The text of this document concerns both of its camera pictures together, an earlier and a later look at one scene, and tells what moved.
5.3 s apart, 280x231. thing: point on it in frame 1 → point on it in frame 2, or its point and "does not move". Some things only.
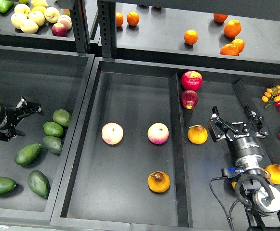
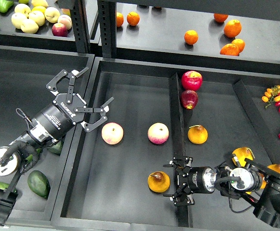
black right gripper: (244, 142) → (188, 180)
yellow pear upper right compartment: (197, 134) does not move
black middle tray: (141, 155) does not move
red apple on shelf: (59, 29) does not move
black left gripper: (23, 108) → (68, 109)
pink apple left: (112, 133) does not move
